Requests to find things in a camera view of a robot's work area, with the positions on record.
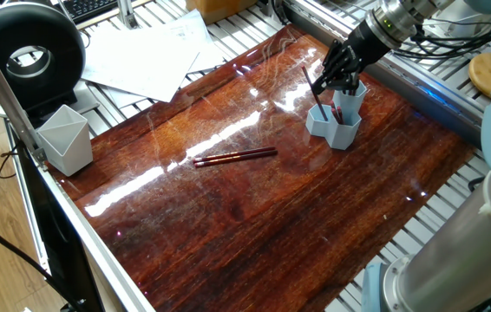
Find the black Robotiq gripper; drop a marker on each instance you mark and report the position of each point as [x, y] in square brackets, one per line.
[369, 39]

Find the dark red pen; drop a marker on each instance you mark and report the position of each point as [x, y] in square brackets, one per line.
[237, 159]
[315, 95]
[337, 113]
[334, 113]
[237, 154]

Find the light blue hexagonal pen holder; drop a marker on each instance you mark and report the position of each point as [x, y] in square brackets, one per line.
[332, 134]

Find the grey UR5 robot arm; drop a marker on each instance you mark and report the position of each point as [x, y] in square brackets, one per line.
[480, 217]

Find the grey pentagonal pen holder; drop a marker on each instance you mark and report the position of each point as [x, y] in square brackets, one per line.
[68, 152]

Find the small tan box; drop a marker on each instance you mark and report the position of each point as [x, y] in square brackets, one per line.
[215, 9]

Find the small white paper sheet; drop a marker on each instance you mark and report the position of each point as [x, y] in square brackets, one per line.
[185, 35]

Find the brown wood-grain board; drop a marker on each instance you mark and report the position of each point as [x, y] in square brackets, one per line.
[254, 225]

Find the large white paper sheet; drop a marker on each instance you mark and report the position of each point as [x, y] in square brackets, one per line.
[141, 61]

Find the black keyboard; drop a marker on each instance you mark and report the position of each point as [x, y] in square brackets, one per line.
[89, 9]

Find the silver metal post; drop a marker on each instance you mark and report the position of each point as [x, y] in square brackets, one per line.
[127, 13]

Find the grey aluminium frame rail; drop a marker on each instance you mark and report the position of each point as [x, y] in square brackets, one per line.
[7, 91]

